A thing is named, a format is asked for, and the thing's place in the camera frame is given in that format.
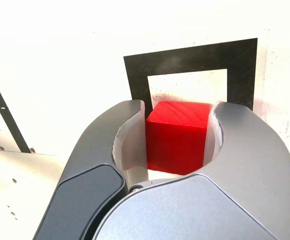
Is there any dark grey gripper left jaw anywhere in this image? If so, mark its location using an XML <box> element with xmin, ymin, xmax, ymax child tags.
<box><xmin>33</xmin><ymin>99</ymin><xmax>150</xmax><ymax>240</ymax></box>

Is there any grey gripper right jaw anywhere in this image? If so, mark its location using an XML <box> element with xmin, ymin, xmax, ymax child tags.
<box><xmin>92</xmin><ymin>100</ymin><xmax>290</xmax><ymax>240</ymax></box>

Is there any red cube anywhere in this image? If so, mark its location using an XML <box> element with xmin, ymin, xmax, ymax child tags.
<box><xmin>145</xmin><ymin>100</ymin><xmax>212</xmax><ymax>176</ymax></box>

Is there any black tape square outline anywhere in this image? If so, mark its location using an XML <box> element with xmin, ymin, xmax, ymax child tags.
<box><xmin>123</xmin><ymin>37</ymin><xmax>258</xmax><ymax>113</ymax></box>

